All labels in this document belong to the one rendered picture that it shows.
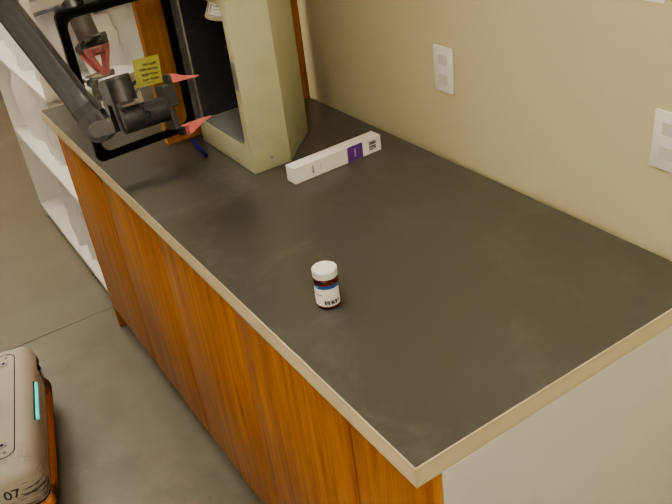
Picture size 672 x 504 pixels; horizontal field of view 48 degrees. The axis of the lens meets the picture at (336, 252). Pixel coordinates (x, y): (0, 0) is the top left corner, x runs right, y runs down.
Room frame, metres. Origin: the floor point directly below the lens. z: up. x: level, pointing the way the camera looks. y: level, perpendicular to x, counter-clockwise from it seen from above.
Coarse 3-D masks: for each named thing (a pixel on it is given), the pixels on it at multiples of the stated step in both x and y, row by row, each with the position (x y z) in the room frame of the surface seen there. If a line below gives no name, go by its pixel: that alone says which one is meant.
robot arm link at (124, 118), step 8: (120, 104) 1.63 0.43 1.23; (136, 104) 1.66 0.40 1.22; (120, 112) 1.63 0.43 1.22; (128, 112) 1.63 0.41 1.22; (136, 112) 1.63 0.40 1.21; (144, 112) 1.65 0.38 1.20; (120, 120) 1.63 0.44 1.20; (128, 120) 1.61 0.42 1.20; (136, 120) 1.62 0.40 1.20; (144, 120) 1.63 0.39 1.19; (120, 128) 1.62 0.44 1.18; (128, 128) 1.61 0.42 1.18; (136, 128) 1.62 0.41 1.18; (144, 128) 1.64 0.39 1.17
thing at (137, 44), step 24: (96, 0) 1.97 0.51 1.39; (144, 0) 2.03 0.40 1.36; (72, 24) 1.92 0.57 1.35; (96, 24) 1.95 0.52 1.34; (120, 24) 1.99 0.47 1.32; (144, 24) 2.02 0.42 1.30; (96, 48) 1.94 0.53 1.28; (120, 48) 1.98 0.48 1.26; (144, 48) 2.01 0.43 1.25; (168, 48) 2.05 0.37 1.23; (96, 72) 1.93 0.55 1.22; (120, 72) 1.97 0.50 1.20; (144, 72) 2.01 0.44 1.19; (168, 72) 2.04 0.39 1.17; (144, 96) 2.00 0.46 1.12; (120, 144) 1.94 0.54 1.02
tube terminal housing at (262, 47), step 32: (224, 0) 1.81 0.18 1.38; (256, 0) 1.85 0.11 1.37; (288, 0) 2.04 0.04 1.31; (224, 32) 1.84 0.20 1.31; (256, 32) 1.85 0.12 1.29; (288, 32) 2.00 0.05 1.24; (256, 64) 1.84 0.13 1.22; (288, 64) 1.96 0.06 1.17; (256, 96) 1.83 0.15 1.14; (288, 96) 1.92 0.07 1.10; (256, 128) 1.82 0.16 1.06; (288, 128) 1.88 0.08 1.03; (256, 160) 1.82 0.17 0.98; (288, 160) 1.86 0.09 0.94
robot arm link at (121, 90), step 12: (108, 84) 1.65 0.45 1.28; (120, 84) 1.64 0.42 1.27; (132, 84) 1.67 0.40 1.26; (108, 96) 1.65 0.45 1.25; (120, 96) 1.63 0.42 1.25; (132, 96) 1.64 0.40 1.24; (108, 108) 1.63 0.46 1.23; (108, 120) 1.61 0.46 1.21; (96, 132) 1.60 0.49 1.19; (108, 132) 1.60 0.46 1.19
